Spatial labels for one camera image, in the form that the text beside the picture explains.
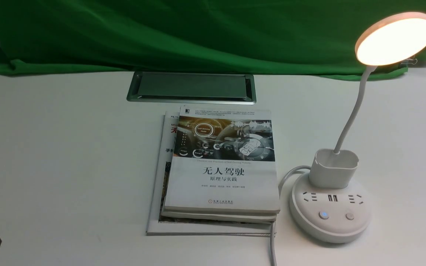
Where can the metal binder clip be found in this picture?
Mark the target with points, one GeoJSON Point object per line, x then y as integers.
{"type": "Point", "coordinates": [409, 62]}

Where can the large bottom white book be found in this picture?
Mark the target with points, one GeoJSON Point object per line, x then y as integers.
{"type": "Point", "coordinates": [159, 225]}

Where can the green backdrop cloth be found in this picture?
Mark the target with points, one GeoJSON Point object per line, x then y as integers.
{"type": "Point", "coordinates": [276, 37]}

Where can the middle white book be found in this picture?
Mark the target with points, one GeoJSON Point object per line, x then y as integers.
{"type": "Point", "coordinates": [213, 216]}

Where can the white self-driving textbook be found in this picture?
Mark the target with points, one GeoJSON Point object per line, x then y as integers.
{"type": "Point", "coordinates": [225, 134]}

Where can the white desk lamp with base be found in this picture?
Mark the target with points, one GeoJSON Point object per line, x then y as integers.
{"type": "Point", "coordinates": [325, 202]}

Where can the silver desk cable grommet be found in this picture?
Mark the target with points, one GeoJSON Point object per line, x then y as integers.
{"type": "Point", "coordinates": [178, 87]}

